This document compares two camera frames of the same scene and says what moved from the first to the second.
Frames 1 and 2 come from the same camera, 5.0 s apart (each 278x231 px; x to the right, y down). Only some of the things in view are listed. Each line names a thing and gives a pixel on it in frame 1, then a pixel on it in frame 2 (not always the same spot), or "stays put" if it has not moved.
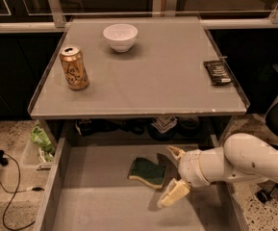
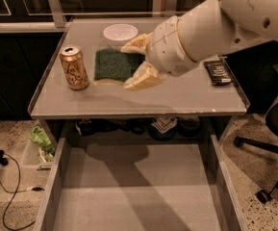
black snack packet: (218, 71) stays put
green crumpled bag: (40, 139) stays put
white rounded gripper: (189, 167) to (166, 46)
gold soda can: (74, 67) stays put
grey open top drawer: (88, 188) stays put
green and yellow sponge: (151, 173) to (111, 64)
